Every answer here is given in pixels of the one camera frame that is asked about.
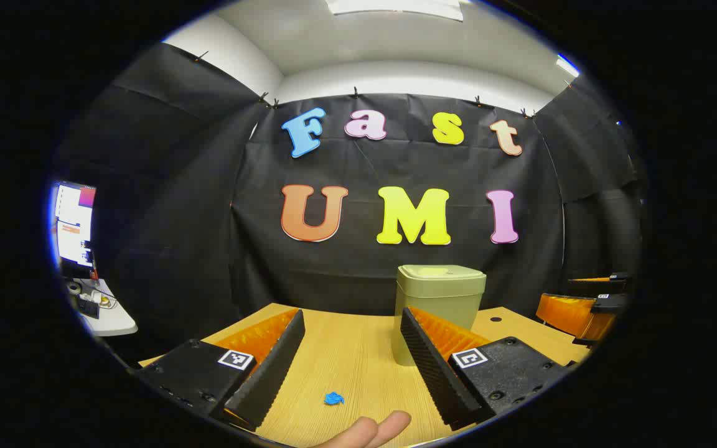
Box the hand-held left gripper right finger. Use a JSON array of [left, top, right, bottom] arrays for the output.
[[400, 306, 574, 431]]

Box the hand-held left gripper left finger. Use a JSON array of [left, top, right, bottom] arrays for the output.
[[136, 308, 306, 431]]

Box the green desktop garbage bin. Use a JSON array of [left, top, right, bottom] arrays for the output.
[[391, 264, 487, 366]]

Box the wooden desktop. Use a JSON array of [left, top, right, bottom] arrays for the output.
[[138, 303, 591, 448]]

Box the black backdrop cloth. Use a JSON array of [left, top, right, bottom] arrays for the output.
[[54, 42, 645, 368]]

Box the white side table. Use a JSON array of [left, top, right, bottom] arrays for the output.
[[66, 277, 139, 337]]

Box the computer monitor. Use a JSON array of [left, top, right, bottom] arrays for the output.
[[52, 180, 97, 281]]

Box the ceiling light panel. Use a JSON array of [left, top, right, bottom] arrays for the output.
[[326, 0, 465, 22]]

